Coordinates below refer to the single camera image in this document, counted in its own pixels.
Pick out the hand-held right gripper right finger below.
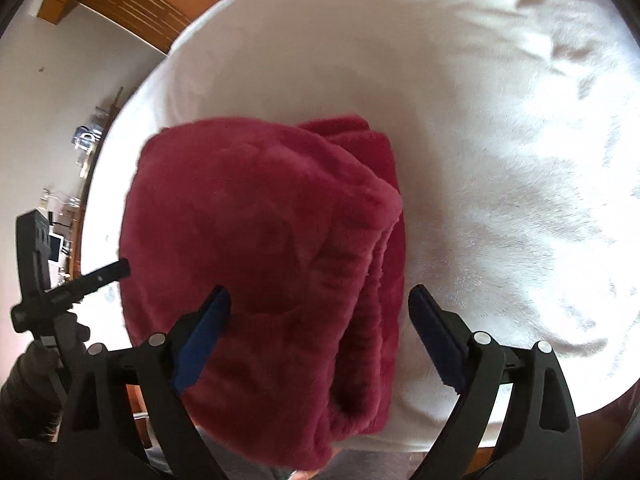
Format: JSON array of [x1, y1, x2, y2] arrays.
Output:
[[409, 285, 586, 480]]

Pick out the person's left hand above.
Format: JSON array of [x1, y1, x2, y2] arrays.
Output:
[[0, 339, 68, 443]]

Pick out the cluttered wooden desk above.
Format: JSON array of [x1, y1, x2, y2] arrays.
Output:
[[40, 85, 126, 286]]

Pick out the red fleece pants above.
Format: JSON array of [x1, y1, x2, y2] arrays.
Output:
[[118, 115, 407, 473]]

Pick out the white bed blanket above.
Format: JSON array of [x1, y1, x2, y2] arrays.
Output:
[[80, 0, 640, 453]]

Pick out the wooden bed frame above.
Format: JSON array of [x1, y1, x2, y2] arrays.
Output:
[[124, 384, 154, 450]]

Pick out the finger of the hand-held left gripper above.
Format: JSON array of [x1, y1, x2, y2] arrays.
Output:
[[44, 258, 132, 307]]

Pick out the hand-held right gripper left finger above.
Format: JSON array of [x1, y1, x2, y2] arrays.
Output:
[[55, 285, 232, 480]]

